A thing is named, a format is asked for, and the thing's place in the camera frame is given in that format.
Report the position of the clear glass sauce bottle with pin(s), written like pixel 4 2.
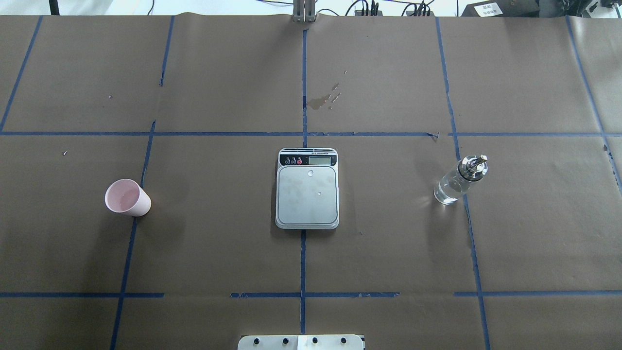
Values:
pixel 461 178

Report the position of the pink plastic cup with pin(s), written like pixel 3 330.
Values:
pixel 127 197

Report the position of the white electronic kitchen scale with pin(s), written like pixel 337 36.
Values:
pixel 307 189

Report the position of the aluminium frame post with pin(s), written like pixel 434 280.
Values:
pixel 304 11

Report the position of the white column base plate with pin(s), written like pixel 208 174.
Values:
pixel 302 342

